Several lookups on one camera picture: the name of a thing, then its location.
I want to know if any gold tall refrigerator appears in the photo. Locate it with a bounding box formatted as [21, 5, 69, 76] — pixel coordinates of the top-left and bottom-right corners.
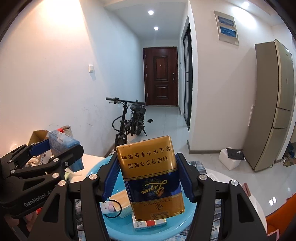
[243, 40, 294, 172]

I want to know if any orange chair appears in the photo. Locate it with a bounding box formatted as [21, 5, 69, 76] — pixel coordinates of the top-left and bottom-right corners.
[266, 196, 295, 240]

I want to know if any gold blue cigarette pack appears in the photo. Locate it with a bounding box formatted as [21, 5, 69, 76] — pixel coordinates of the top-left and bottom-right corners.
[116, 136, 185, 221]

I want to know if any red silver cigarette pack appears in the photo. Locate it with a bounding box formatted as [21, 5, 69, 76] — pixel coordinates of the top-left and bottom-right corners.
[132, 213, 167, 231]

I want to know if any white wall switch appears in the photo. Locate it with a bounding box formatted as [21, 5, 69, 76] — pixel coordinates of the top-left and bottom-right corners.
[88, 64, 94, 73]

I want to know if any black framed glass door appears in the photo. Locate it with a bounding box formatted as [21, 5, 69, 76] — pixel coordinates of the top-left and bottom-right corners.
[183, 24, 193, 130]

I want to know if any pink plush hair tie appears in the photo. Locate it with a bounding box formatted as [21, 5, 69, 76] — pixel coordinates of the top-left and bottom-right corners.
[101, 200, 122, 219]

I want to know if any white box on floor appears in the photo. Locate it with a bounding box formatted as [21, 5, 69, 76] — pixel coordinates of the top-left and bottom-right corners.
[218, 147, 245, 171]

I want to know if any tan square box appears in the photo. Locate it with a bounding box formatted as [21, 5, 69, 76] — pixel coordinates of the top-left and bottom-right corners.
[109, 189, 132, 218]

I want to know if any blue plastic basin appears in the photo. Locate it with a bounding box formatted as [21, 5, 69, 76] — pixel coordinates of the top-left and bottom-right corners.
[83, 155, 196, 240]

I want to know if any wall electrical panel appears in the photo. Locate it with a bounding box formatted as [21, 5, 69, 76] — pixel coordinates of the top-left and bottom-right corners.
[214, 11, 239, 46]

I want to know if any black folding electric bike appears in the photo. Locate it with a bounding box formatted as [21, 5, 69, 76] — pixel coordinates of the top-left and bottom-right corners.
[105, 97, 147, 152]

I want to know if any pink cup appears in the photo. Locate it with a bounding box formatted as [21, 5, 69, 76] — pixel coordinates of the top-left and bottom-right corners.
[242, 183, 251, 197]

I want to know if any plaid blue grey cloth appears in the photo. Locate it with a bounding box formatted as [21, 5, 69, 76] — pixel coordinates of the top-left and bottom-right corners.
[70, 158, 216, 240]

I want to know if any blue tissue pack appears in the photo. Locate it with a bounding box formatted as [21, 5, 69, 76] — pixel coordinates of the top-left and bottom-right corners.
[49, 130, 84, 172]

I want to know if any metal cylindrical can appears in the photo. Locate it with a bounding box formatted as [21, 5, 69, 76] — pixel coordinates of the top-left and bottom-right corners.
[57, 126, 73, 140]

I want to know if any pretzel snack cardboard box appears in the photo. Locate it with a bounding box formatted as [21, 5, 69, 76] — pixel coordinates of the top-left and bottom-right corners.
[27, 129, 54, 165]

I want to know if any dark red entrance door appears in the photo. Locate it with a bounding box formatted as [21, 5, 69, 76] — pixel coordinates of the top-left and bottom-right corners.
[143, 47, 178, 106]

